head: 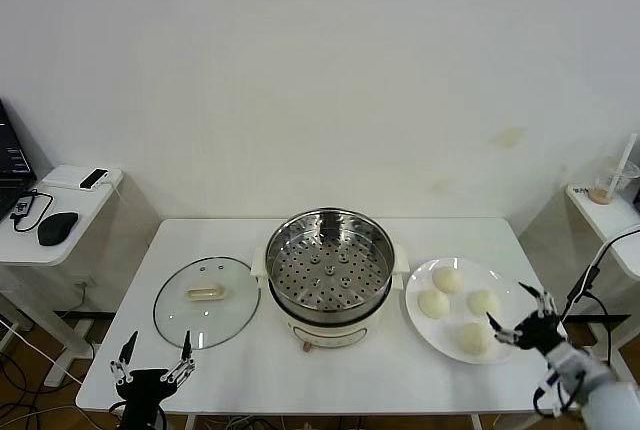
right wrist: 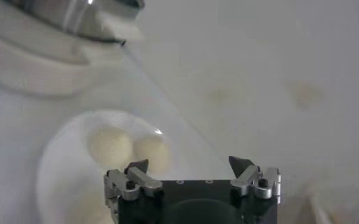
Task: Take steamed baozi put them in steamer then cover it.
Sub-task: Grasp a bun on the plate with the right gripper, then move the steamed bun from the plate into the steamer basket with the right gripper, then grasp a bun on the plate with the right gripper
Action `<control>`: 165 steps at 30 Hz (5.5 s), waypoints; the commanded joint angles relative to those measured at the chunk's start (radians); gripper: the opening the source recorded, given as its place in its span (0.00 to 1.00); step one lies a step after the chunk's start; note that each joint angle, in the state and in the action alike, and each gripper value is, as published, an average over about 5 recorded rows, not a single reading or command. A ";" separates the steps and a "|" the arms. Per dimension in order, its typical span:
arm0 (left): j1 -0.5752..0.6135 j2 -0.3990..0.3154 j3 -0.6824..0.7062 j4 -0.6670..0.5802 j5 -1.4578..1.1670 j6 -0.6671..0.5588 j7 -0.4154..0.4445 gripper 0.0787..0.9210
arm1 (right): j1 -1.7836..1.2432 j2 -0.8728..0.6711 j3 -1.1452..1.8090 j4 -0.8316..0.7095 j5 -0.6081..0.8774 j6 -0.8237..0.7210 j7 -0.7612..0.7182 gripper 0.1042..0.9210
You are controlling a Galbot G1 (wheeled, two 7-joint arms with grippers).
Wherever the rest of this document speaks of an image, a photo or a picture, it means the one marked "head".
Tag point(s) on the round glass pot lid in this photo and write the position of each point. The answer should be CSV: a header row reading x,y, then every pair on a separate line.
x,y
220,320

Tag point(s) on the black computer mouse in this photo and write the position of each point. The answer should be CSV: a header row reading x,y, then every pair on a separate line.
x,y
57,227

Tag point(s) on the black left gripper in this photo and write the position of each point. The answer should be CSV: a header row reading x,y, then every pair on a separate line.
x,y
145,390

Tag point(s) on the small printed card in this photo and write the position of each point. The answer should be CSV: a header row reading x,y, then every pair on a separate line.
x,y
581,190

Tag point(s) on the cream electric cooker pot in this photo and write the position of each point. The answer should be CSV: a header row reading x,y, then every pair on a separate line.
x,y
330,335

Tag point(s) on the clear plastic drink cup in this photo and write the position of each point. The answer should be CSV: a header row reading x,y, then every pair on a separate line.
x,y
602,192

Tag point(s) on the small black white device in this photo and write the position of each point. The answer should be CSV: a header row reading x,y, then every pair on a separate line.
x,y
94,179

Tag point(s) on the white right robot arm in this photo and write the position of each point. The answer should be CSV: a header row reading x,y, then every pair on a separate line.
x,y
602,392

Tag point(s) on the flat white box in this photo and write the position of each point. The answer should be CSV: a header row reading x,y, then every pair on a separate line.
x,y
62,177

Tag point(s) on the black laptop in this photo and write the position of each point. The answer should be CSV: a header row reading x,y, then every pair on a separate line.
x,y
12,160

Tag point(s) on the white side desk with cup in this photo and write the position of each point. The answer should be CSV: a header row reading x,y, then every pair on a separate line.
x,y
610,215

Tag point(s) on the round white plate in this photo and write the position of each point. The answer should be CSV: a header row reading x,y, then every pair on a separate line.
x,y
440,335

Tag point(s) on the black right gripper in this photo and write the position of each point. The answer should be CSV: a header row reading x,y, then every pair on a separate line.
x,y
540,331

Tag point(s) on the white steamed baozi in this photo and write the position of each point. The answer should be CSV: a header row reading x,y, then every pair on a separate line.
x,y
447,280
433,304
474,339
483,302

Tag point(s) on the stainless steel steamer basket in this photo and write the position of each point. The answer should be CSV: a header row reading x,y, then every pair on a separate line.
x,y
382,275

